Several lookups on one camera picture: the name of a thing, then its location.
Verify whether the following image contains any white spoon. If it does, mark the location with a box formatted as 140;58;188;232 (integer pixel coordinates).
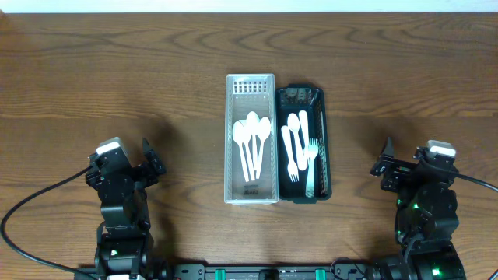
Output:
233;121;249;182
287;113;307;171
247;111;259;173
240;120;255;180

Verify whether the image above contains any black plastic basket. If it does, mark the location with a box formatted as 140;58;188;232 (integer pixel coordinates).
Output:
275;84;332;204

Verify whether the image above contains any white fork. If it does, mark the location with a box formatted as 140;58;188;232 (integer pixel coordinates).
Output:
298;110;309;159
281;125;299;183
305;138;318;198

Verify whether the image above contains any white spoon basket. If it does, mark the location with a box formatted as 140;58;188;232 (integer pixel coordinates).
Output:
256;117;271;179

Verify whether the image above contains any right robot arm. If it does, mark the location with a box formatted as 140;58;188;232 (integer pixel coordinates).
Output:
366;138;466;280

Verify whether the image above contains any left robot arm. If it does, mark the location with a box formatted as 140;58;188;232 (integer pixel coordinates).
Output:
86;137;169;279

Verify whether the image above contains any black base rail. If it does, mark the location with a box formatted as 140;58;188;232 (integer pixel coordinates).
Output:
73;261;384;280

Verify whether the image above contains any clear plastic basket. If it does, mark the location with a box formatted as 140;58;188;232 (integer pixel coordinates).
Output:
224;74;279;205

